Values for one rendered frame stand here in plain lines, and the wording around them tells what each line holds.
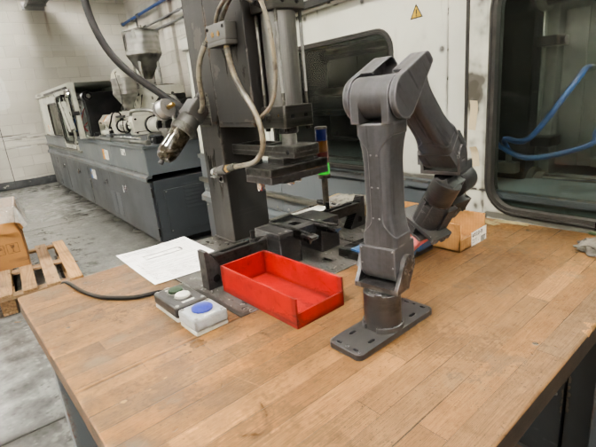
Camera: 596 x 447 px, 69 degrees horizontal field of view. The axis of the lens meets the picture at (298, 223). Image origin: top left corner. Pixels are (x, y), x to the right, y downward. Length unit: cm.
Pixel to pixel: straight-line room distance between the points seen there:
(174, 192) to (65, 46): 656
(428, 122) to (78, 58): 979
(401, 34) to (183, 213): 305
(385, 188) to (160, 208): 359
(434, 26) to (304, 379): 118
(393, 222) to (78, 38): 993
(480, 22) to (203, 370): 114
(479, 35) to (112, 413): 125
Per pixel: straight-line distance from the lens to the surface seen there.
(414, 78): 68
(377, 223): 69
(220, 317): 83
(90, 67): 1038
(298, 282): 94
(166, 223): 421
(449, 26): 151
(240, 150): 118
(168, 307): 90
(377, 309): 73
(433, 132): 79
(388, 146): 66
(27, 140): 1011
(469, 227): 121
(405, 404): 63
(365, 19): 174
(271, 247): 105
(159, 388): 72
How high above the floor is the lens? 130
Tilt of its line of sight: 17 degrees down
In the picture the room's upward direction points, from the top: 5 degrees counter-clockwise
